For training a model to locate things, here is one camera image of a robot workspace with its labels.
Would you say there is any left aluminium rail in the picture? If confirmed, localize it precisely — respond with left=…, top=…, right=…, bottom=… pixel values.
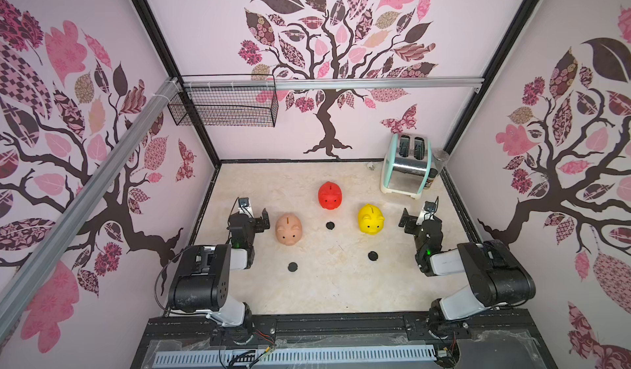
left=1, top=78, right=181, bottom=339

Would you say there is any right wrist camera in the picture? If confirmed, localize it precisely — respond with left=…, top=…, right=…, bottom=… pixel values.
left=417, top=198, right=440, bottom=225

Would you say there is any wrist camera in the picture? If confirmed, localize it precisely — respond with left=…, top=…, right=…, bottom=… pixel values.
left=238, top=197, right=254, bottom=218
left=417, top=198, right=440, bottom=225

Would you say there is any glass jar behind toaster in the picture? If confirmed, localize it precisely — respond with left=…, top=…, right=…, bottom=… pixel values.
left=425, top=150, right=450, bottom=189

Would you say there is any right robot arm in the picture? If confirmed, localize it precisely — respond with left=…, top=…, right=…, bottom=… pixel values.
left=399, top=210, right=536, bottom=336

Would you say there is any aluminium rail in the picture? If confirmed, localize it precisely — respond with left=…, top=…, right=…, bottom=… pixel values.
left=1, top=78, right=181, bottom=339
left=184, top=77, right=484, bottom=91

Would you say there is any white slotted cable duct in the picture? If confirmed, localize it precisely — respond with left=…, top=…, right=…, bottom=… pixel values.
left=150, top=345, right=437, bottom=368

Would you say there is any black wire basket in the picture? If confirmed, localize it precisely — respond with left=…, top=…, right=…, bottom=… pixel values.
left=169, top=73, right=279, bottom=127

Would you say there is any red piggy bank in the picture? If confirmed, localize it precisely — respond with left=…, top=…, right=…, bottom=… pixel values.
left=318, top=182, right=343, bottom=211

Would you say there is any peach piggy bank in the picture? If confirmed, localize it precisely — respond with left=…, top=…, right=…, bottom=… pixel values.
left=275, top=213, right=303, bottom=246

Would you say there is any back aluminium rail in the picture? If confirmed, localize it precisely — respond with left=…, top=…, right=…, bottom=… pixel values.
left=184, top=77, right=484, bottom=91

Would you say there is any black base frame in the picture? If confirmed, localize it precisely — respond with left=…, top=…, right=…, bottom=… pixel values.
left=131, top=309, right=555, bottom=368

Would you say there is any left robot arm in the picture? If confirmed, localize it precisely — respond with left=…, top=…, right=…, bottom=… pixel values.
left=154, top=210, right=270, bottom=333

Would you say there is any mint chrome toaster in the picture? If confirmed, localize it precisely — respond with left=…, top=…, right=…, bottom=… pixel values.
left=380, top=132, right=433, bottom=200

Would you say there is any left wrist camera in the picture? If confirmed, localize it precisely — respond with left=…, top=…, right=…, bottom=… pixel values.
left=238, top=197, right=254, bottom=218

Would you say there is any yellow piggy bank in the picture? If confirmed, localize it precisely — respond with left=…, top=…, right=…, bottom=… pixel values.
left=358, top=204, right=386, bottom=235

